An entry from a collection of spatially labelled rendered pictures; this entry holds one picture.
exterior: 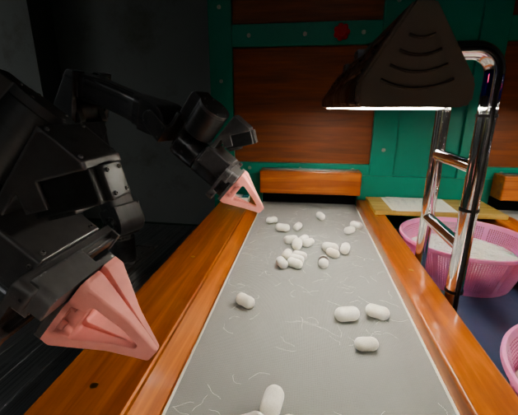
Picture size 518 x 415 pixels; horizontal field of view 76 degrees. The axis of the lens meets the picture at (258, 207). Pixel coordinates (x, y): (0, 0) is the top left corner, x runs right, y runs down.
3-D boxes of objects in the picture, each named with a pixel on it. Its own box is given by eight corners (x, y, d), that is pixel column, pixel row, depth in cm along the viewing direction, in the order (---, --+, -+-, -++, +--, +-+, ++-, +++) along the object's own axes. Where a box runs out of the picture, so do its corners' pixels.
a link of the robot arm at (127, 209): (147, 226, 79) (97, 92, 76) (124, 235, 73) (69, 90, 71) (132, 230, 82) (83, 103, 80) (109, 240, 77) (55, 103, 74)
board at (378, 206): (374, 214, 90) (375, 210, 89) (365, 200, 104) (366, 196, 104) (508, 220, 85) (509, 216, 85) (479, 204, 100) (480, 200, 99)
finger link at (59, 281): (188, 310, 28) (98, 238, 27) (150, 375, 21) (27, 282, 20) (145, 356, 30) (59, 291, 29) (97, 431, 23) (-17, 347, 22)
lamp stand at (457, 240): (335, 342, 54) (359, 39, 41) (328, 281, 73) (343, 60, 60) (460, 352, 52) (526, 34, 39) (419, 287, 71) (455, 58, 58)
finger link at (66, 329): (198, 294, 30) (114, 227, 29) (165, 349, 23) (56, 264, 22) (156, 338, 32) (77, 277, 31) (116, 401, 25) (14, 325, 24)
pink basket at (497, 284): (497, 324, 59) (509, 275, 56) (371, 267, 80) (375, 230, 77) (550, 281, 73) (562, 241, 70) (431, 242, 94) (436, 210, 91)
